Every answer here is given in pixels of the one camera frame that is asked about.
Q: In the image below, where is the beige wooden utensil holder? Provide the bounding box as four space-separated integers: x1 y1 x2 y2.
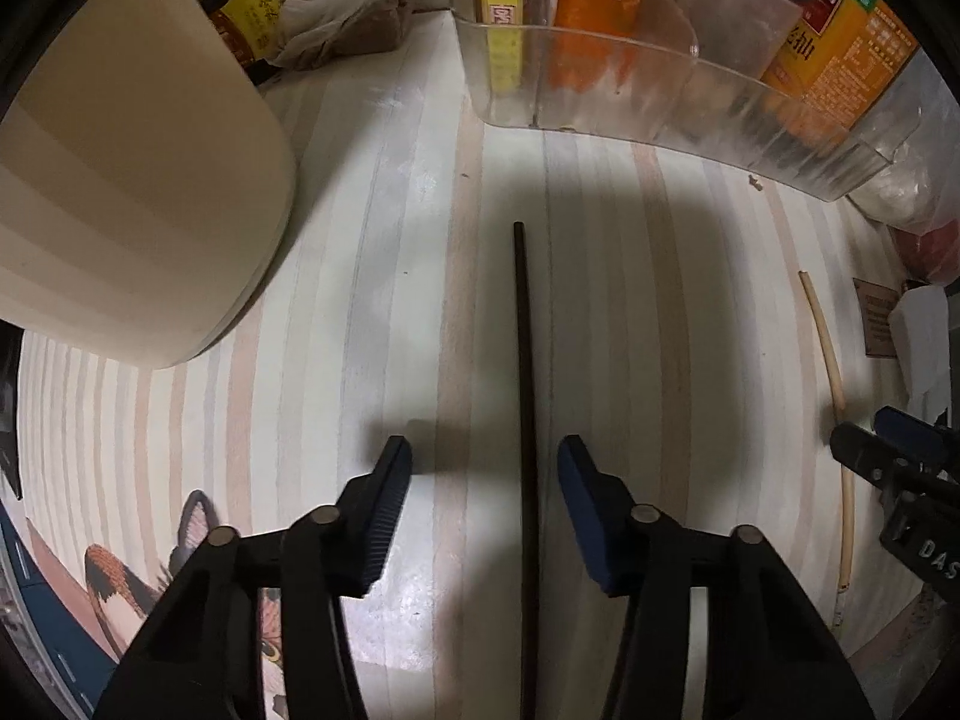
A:
2 0 296 367

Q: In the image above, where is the yellow seasoning box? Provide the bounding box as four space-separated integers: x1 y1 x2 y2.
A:
477 0 526 96

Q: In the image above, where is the striped cat placemat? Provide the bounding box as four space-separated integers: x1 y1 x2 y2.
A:
2 13 905 718

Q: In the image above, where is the black chopstick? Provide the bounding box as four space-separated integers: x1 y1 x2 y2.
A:
512 221 540 720

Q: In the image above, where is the clear plastic organizer bin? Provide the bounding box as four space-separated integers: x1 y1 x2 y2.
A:
451 0 889 202

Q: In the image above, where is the orange seasoning packet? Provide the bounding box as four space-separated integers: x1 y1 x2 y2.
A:
548 0 643 93

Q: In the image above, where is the brown card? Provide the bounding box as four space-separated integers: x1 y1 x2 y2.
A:
853 278 900 359

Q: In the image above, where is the light wooden chopstick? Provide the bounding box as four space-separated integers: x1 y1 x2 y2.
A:
797 270 856 635

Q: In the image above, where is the white paper towel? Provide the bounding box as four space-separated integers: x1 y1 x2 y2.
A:
889 286 950 424

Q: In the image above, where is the clear plastic bag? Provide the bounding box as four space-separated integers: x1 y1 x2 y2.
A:
850 49 958 236

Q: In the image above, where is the orange labelled sauce bottle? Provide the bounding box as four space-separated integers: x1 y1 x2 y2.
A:
761 0 918 145

